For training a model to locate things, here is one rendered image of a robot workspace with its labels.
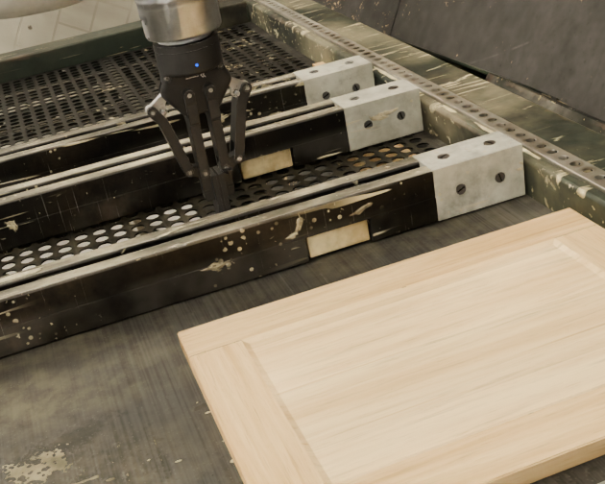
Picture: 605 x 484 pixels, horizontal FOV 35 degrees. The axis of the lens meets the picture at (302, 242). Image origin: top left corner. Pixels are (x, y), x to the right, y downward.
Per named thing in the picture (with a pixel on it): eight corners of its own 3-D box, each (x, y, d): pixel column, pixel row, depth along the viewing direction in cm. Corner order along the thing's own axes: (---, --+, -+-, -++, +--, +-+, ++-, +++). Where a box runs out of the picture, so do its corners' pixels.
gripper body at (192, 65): (211, 19, 113) (227, 94, 117) (141, 36, 111) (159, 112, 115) (228, 32, 106) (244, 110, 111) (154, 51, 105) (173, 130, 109)
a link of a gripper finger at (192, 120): (195, 88, 110) (182, 91, 109) (212, 179, 115) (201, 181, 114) (187, 81, 113) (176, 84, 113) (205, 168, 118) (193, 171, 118)
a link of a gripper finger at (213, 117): (194, 79, 113) (205, 76, 113) (216, 165, 118) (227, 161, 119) (203, 86, 110) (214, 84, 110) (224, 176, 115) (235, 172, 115)
